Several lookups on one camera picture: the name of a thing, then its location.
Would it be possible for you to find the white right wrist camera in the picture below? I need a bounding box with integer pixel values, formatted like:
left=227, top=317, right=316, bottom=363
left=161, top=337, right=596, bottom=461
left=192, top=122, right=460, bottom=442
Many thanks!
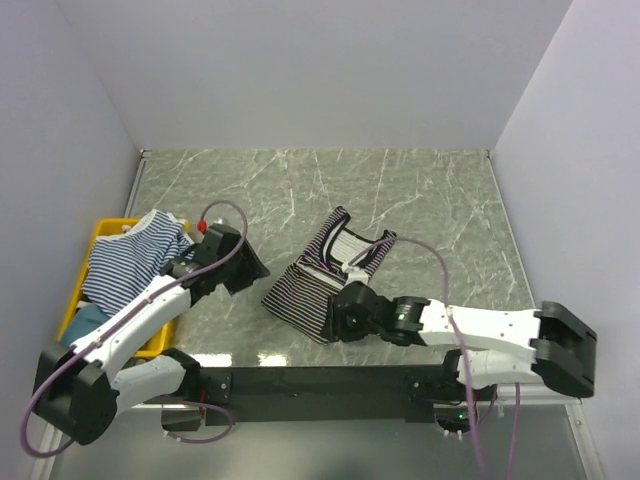
left=342, top=262, right=369, bottom=285

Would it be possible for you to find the blue white striped tank top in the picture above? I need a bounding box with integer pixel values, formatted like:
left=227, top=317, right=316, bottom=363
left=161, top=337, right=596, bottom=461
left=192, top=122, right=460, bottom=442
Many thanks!
left=82, top=209, right=194, bottom=317

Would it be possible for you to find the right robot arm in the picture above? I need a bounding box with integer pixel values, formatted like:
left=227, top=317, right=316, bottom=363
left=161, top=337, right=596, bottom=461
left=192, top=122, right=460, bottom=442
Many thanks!
left=321, top=282, right=597, bottom=399

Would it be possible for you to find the yellow plastic bin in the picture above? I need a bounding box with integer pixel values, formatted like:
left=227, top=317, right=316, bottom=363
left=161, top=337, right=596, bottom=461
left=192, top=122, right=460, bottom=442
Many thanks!
left=56, top=218, right=177, bottom=359

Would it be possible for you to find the black base beam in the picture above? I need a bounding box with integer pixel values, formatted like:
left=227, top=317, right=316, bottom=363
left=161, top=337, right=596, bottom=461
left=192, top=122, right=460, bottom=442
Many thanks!
left=171, top=365, right=466, bottom=423

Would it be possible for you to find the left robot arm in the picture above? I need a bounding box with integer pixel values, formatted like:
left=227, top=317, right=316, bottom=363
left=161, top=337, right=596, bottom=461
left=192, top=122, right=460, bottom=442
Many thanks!
left=28, top=224, right=270, bottom=445

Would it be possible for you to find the aluminium rail frame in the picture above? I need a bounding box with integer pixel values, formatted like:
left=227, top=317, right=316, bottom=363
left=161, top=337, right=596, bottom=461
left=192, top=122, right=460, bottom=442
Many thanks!
left=31, top=386, right=603, bottom=479

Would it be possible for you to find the teal tank top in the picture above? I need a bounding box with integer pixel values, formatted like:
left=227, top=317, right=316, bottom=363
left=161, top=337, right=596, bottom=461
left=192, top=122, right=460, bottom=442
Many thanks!
left=59, top=304, right=109, bottom=347

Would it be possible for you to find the black white striped tank top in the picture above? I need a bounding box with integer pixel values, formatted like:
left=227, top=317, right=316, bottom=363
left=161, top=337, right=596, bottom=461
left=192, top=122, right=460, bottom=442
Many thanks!
left=261, top=206, right=397, bottom=345

